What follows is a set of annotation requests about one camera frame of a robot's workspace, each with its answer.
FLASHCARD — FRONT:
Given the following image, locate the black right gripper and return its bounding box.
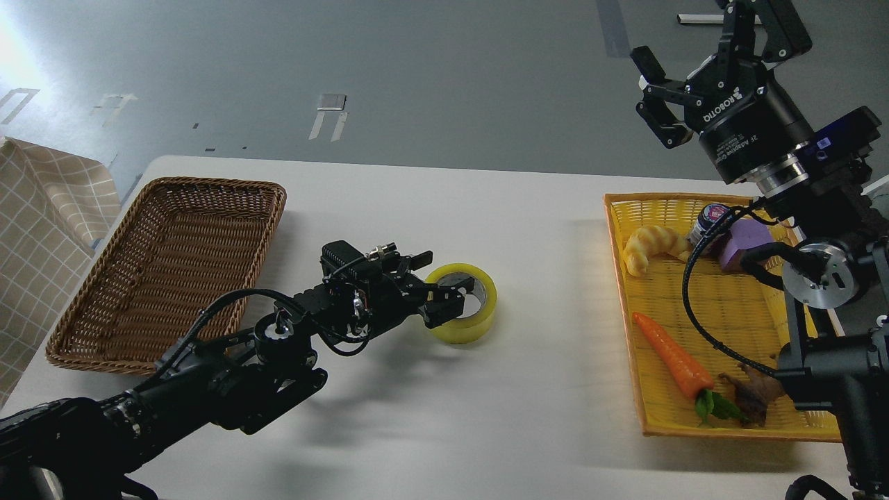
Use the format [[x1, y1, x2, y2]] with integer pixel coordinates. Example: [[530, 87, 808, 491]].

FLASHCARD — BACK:
[[631, 1, 814, 184]]

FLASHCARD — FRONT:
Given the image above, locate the orange toy carrot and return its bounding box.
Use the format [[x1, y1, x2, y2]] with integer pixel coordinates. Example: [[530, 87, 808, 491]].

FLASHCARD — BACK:
[[631, 311, 747, 424]]

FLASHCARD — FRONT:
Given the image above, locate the brown wicker basket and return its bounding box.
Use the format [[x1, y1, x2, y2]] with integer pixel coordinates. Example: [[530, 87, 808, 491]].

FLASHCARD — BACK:
[[45, 177, 287, 376]]

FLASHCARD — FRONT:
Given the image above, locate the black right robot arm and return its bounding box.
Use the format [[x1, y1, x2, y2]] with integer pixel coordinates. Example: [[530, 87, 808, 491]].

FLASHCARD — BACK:
[[631, 1, 887, 499]]

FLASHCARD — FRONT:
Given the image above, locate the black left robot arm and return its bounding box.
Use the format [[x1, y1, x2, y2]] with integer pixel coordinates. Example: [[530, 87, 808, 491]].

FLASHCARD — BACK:
[[2, 240, 497, 499]]

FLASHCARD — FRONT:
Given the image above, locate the brown toy animal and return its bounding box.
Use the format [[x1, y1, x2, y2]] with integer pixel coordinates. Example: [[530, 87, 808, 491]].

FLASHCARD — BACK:
[[717, 364, 787, 427]]

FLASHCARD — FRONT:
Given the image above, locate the yellow tape roll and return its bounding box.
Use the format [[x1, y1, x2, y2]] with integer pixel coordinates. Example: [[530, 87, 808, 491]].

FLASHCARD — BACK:
[[425, 262, 497, 345]]

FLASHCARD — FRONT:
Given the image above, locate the small dark jar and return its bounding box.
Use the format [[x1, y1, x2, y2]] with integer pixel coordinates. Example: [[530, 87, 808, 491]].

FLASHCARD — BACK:
[[686, 203, 730, 257]]

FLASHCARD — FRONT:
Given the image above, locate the white stand base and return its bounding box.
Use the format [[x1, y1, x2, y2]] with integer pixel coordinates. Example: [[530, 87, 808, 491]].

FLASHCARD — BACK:
[[676, 13, 724, 26]]

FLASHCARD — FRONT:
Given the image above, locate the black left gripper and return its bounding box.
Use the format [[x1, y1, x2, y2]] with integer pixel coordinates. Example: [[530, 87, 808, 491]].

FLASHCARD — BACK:
[[354, 251, 475, 339]]

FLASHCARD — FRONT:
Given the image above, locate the white caster leg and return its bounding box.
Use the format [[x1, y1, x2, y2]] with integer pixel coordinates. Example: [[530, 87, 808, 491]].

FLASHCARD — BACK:
[[863, 175, 889, 199]]

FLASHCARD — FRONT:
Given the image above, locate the yellow plastic basket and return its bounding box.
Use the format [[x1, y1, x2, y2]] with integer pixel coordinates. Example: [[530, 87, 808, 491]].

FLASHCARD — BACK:
[[604, 192, 840, 442]]

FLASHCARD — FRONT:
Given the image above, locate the toy croissant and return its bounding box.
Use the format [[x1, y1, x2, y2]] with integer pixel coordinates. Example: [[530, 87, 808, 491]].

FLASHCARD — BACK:
[[622, 226, 692, 276]]

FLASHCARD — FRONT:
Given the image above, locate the purple block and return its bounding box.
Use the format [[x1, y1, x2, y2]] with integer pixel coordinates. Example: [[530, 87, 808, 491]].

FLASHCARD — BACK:
[[717, 219, 774, 273]]

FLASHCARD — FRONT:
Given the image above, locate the beige checkered cloth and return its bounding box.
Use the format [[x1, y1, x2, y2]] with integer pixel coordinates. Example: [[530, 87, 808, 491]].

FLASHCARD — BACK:
[[1, 137, 121, 402]]

